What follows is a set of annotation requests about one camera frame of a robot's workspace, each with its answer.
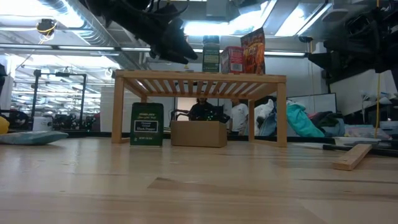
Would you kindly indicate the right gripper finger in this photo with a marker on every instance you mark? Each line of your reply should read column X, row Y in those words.
column 334, row 57
column 337, row 76

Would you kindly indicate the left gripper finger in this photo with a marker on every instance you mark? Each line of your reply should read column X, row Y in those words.
column 180, row 40
column 169, row 57

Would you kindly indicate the green oregano spice jar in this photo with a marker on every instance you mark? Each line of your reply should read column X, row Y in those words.
column 211, row 59

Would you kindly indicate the red smoked paprika tin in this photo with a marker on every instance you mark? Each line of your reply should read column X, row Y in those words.
column 232, row 60

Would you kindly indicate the dark green pepper tin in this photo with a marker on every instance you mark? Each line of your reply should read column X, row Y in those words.
column 146, row 124

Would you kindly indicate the orange spice packet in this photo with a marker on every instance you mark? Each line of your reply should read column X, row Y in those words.
column 253, row 53

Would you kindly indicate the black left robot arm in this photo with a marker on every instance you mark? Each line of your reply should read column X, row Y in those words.
column 93, row 4

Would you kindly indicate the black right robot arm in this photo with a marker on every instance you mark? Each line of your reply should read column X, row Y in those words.
column 393, row 31

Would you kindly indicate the wooden slatted shelf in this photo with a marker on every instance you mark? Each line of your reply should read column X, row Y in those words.
column 199, row 76

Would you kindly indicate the pile of clothes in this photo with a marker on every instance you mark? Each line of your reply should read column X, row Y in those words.
column 300, row 121

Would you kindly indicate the long tube light fixture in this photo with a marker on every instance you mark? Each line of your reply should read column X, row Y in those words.
column 87, row 48

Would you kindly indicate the person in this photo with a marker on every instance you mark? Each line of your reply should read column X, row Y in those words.
column 202, row 112
column 239, row 115

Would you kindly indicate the white ice cube tray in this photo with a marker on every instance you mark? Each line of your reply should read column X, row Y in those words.
column 351, row 140

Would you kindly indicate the brown cardboard box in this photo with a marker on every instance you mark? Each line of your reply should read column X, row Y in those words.
column 199, row 133

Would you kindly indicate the white box appliance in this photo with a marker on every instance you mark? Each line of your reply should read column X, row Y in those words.
column 105, row 109

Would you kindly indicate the wooden block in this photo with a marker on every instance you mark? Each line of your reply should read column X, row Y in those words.
column 351, row 158

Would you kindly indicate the black ceiling-mounted device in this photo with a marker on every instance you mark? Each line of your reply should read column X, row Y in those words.
column 46, row 26

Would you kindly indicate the small white box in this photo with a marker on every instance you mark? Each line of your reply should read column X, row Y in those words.
column 42, row 124

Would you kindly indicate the small yellow round object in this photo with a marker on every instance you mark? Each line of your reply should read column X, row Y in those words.
column 3, row 126

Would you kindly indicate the black metal stand frame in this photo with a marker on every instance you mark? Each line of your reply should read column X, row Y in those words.
column 59, row 74

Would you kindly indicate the black metal table frame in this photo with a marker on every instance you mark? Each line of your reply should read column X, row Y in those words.
column 90, row 134

